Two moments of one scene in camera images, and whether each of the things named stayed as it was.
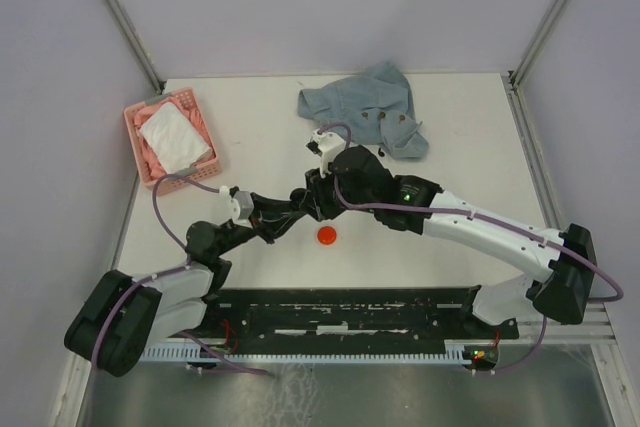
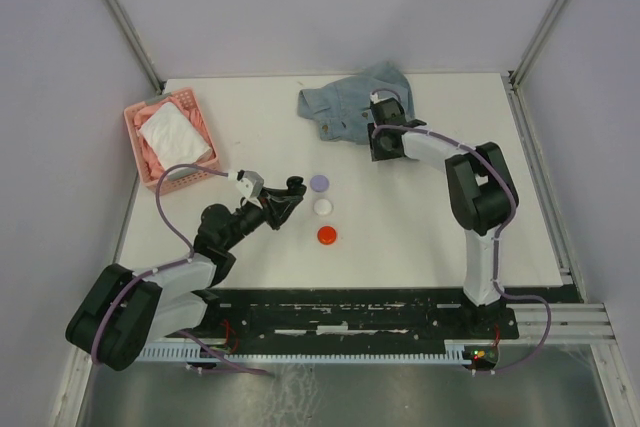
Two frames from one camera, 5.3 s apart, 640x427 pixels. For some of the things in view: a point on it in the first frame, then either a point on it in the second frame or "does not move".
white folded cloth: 172,142 does not move
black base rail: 352,317 does not move
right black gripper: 316,201 → 376,152
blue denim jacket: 376,106 does not move
